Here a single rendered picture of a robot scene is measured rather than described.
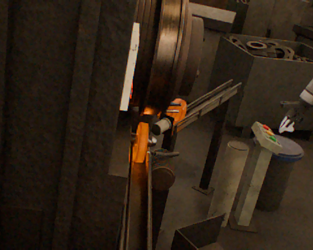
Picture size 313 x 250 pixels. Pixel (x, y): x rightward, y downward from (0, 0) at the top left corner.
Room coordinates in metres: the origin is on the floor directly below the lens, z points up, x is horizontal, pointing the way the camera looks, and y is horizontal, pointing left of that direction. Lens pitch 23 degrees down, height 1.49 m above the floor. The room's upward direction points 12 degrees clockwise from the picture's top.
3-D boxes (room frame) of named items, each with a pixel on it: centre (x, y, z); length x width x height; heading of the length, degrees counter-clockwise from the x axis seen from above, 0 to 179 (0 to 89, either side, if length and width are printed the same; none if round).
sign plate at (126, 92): (1.20, 0.11, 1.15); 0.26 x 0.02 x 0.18; 6
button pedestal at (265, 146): (2.31, -0.62, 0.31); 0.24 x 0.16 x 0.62; 6
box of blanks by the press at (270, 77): (4.13, -0.97, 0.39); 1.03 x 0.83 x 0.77; 111
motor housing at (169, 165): (1.89, -0.06, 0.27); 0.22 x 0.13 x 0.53; 6
